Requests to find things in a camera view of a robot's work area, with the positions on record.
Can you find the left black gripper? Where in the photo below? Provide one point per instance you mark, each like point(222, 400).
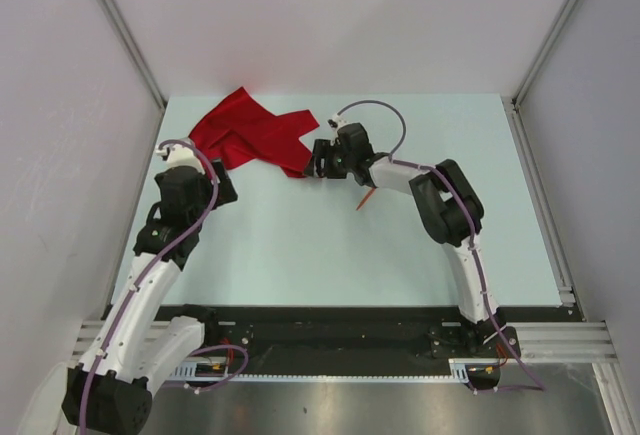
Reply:
point(226, 193)

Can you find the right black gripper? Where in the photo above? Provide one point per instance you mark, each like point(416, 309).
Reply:
point(325, 149)

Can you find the red cloth napkin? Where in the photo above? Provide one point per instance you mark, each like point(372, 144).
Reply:
point(239, 130)

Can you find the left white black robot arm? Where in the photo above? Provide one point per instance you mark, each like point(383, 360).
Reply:
point(112, 387)

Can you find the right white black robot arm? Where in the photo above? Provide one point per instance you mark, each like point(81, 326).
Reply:
point(449, 209)

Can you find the orange plastic spoon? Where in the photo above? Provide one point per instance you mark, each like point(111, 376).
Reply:
point(366, 198)

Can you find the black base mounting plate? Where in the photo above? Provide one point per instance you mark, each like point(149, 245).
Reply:
point(342, 342)

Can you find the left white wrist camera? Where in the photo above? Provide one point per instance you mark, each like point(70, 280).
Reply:
point(180, 154)

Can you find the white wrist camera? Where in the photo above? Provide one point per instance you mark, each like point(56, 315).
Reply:
point(336, 122)
point(180, 154)

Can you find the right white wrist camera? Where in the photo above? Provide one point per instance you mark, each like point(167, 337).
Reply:
point(336, 122)

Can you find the white slotted cable duct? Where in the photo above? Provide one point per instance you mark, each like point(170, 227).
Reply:
point(457, 372)

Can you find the left aluminium frame post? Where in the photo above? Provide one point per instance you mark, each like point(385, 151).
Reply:
point(126, 38)

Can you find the aluminium frame post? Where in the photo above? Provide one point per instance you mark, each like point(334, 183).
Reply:
point(550, 40)
point(126, 38)

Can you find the right side aluminium rail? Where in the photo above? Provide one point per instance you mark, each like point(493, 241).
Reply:
point(555, 251)

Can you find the aluminium rail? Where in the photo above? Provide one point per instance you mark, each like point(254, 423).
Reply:
point(555, 251)
point(565, 342)

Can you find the front aluminium rail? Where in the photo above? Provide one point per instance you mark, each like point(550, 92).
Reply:
point(565, 342)

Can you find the right aluminium frame post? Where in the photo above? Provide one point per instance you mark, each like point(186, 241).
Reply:
point(550, 40)

